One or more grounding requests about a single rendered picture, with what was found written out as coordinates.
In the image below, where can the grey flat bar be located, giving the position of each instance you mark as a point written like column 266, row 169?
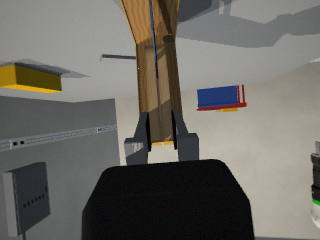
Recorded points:
column 114, row 59

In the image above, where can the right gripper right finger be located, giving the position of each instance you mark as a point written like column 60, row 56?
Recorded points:
column 187, row 144

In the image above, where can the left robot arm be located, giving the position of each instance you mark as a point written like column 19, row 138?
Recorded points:
column 315, row 212

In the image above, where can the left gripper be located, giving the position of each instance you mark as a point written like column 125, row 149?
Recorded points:
column 315, row 159

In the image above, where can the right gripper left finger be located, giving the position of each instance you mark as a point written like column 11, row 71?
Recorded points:
column 136, row 148

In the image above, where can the yellow rectangular block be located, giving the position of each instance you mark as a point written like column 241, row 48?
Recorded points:
column 18, row 76

